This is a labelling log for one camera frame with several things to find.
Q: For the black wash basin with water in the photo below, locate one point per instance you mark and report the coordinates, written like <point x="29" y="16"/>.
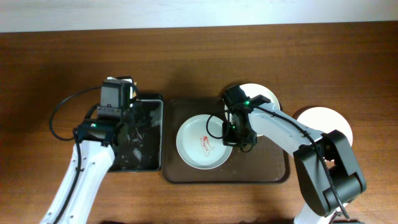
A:
<point x="140" y="141"/>

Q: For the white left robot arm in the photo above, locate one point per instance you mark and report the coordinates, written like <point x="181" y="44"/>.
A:
<point x="94" y="152"/>

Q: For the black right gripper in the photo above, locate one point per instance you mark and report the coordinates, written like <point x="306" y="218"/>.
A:
<point x="237" y="140"/>

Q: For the brown plastic serving tray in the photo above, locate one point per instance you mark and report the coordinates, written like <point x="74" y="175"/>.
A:
<point x="267" y="163"/>

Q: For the pale green plate red stain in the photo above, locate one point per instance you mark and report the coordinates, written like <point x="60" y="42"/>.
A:
<point x="197" y="147"/>

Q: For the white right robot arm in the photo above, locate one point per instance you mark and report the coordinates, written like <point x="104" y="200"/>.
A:
<point x="328" y="172"/>

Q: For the yellow green sponge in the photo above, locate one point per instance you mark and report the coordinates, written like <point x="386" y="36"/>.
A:
<point x="134" y="92"/>

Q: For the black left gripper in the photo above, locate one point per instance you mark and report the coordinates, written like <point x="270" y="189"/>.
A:
<point x="128" y="134"/>

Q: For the white plate with red stain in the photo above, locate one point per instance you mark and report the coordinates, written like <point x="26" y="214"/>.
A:
<point x="324" y="119"/>

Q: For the cream plate with red stain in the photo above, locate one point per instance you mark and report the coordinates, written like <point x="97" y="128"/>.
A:
<point x="264" y="93"/>

